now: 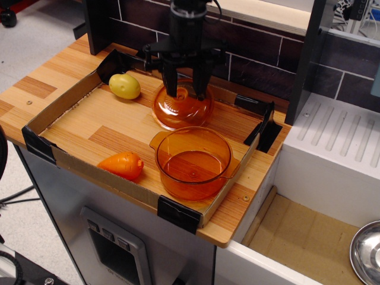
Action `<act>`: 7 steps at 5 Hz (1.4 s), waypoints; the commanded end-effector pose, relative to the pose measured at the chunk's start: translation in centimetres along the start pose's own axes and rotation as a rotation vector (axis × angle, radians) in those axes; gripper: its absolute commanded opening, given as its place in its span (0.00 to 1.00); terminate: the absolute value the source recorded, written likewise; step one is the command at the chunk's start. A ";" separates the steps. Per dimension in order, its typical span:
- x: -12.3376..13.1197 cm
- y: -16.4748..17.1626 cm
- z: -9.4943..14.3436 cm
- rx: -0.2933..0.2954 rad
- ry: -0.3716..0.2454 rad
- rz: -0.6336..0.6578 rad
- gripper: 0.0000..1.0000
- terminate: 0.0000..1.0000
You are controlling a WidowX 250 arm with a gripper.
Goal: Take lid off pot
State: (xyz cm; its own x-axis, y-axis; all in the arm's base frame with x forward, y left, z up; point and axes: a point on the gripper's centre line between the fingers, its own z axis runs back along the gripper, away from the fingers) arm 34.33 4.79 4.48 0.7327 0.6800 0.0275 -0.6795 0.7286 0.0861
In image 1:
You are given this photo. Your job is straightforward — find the orange transparent plastic pot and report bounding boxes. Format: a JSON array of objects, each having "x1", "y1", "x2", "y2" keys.
[{"x1": 150, "y1": 126, "x2": 240, "y2": 201}]

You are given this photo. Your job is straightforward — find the white toy sink unit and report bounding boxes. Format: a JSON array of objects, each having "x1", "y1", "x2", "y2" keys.
[{"x1": 214, "y1": 94, "x2": 379, "y2": 284}]

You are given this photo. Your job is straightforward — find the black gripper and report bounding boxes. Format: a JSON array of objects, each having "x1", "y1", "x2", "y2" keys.
[{"x1": 142, "y1": 13, "x2": 226, "y2": 101}]

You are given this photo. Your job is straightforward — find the silver toy oven front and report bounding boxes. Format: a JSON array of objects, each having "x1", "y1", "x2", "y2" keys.
[{"x1": 17, "y1": 147, "x2": 216, "y2": 284}]

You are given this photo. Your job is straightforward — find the black cable on floor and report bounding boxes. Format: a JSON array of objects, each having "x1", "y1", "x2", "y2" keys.
[{"x1": 0, "y1": 185, "x2": 41, "y2": 207}]

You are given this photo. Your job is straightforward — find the orange toy carrot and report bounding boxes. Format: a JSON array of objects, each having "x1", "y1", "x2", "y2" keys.
[{"x1": 97, "y1": 151, "x2": 144, "y2": 181}]

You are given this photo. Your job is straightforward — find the cardboard fence with black tape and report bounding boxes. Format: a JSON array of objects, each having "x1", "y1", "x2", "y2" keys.
[{"x1": 22, "y1": 50, "x2": 290, "y2": 233}]

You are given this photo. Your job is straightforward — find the orange transparent pot lid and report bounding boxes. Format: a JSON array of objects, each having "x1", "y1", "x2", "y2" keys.
[{"x1": 152, "y1": 78, "x2": 214, "y2": 130}]

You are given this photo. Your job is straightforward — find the yellow toy potato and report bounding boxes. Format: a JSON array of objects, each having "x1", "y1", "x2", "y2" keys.
[{"x1": 109, "y1": 74, "x2": 141, "y2": 100}]

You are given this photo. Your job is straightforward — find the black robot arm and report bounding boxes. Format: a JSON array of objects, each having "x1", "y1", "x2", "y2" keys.
[{"x1": 142, "y1": 1, "x2": 227, "y2": 101}]

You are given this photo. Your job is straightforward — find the silver metal bowl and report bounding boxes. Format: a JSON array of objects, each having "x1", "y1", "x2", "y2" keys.
[{"x1": 349, "y1": 220, "x2": 379, "y2": 284}]

